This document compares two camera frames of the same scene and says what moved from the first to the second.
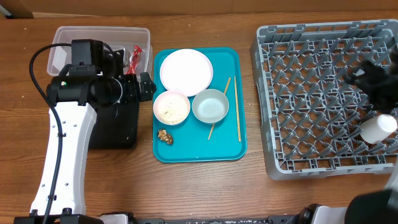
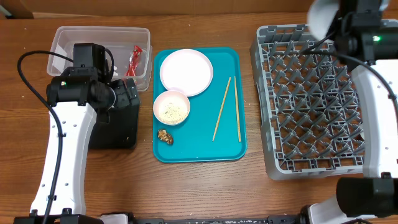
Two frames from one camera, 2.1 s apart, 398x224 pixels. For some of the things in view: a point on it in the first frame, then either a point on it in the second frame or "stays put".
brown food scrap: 163,135 stays put
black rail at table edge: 283,219 stays put
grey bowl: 210,106 -> 321,15
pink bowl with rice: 171,107 stays put
